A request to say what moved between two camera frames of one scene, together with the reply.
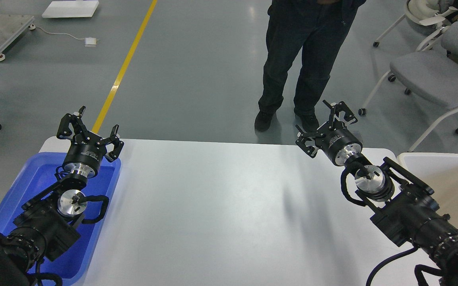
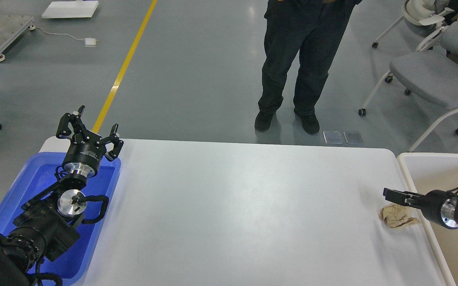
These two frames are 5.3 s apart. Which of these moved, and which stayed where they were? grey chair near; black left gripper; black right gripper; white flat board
Moved: black right gripper
Stayed: white flat board; grey chair near; black left gripper
